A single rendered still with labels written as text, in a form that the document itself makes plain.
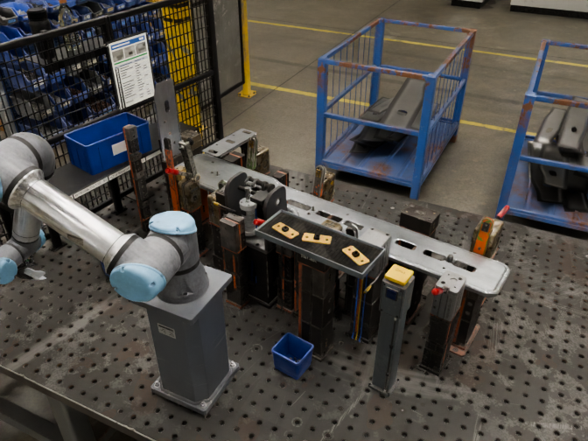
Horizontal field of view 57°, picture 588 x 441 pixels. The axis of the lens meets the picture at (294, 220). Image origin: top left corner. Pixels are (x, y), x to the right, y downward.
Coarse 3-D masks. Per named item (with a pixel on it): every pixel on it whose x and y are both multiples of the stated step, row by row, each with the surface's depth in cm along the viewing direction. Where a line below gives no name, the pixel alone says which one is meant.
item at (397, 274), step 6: (390, 270) 149; (396, 270) 149; (402, 270) 149; (408, 270) 149; (384, 276) 148; (390, 276) 147; (396, 276) 147; (402, 276) 147; (408, 276) 147; (396, 282) 147; (402, 282) 146
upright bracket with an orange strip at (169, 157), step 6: (168, 138) 208; (168, 144) 208; (168, 150) 210; (168, 156) 211; (168, 162) 214; (174, 168) 215; (168, 174) 217; (174, 180) 217; (174, 186) 218; (174, 192) 220; (174, 198) 222; (174, 204) 224; (174, 210) 226
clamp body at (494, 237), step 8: (488, 216) 189; (480, 224) 185; (496, 224) 185; (496, 232) 182; (472, 240) 185; (496, 240) 185; (472, 248) 187; (488, 248) 183; (496, 248) 191; (488, 256) 185
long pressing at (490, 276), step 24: (216, 168) 229; (240, 168) 229; (288, 192) 213; (312, 216) 200; (336, 216) 200; (360, 216) 200; (408, 240) 188; (432, 240) 188; (408, 264) 177; (432, 264) 177; (480, 264) 177; (504, 264) 177; (480, 288) 167
